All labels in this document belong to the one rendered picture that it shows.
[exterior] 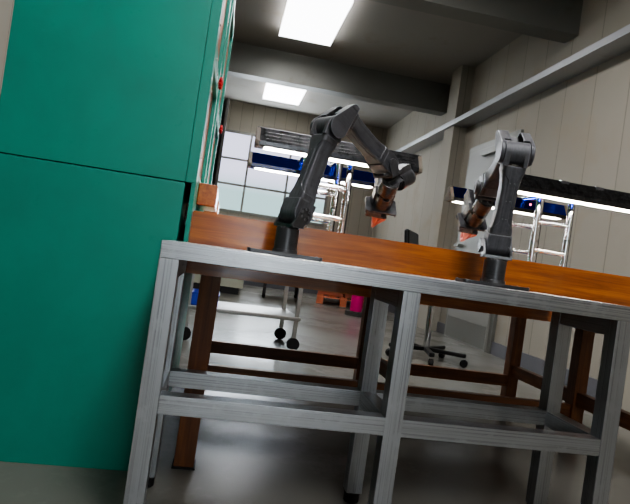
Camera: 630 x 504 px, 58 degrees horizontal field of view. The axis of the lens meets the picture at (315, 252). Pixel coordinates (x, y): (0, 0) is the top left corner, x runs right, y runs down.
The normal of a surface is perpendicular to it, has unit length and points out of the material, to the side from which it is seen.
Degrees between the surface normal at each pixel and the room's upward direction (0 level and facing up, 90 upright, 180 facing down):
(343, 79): 90
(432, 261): 90
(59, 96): 90
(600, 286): 90
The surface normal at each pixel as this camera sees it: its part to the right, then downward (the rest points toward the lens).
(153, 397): 0.15, 0.01
